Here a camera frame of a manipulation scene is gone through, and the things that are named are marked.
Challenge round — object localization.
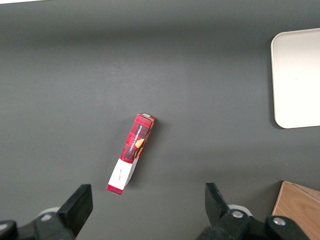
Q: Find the beige rectangular tray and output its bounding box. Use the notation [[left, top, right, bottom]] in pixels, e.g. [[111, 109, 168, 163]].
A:
[[270, 27, 320, 130]]

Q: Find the red tartan shortbread box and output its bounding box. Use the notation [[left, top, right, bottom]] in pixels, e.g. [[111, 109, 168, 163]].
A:
[[105, 113, 157, 196]]

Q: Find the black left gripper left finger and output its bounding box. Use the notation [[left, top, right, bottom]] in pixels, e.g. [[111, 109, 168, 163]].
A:
[[34, 184, 94, 240]]

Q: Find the wooden drawer cabinet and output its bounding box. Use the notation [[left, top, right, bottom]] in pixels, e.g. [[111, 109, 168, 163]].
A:
[[271, 180, 320, 240]]

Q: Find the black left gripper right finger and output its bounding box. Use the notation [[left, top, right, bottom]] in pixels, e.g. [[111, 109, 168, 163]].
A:
[[196, 182, 252, 240]]

